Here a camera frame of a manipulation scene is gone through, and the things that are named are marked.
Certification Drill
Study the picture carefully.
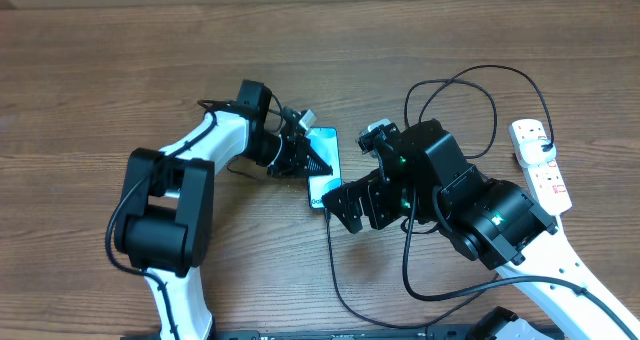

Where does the white power strip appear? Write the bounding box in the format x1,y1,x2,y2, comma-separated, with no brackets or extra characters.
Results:
509,119,572,216

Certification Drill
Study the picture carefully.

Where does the black USB charging cable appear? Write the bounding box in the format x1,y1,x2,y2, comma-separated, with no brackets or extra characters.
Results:
323,64,556,331

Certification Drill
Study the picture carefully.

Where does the white charger plug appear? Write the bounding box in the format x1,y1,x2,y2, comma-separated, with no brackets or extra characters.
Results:
515,138,557,168

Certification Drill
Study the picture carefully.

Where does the blue Galaxy smartphone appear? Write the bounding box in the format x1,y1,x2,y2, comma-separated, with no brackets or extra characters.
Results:
307,127,342,209

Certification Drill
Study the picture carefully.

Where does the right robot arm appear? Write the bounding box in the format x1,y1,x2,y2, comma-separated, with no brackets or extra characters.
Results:
322,119,639,339

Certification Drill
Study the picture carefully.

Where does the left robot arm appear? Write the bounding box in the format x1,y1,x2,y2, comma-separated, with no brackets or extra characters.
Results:
104,80,341,339

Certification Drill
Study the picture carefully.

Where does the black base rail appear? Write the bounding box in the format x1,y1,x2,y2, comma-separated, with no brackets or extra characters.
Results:
119,323,566,340

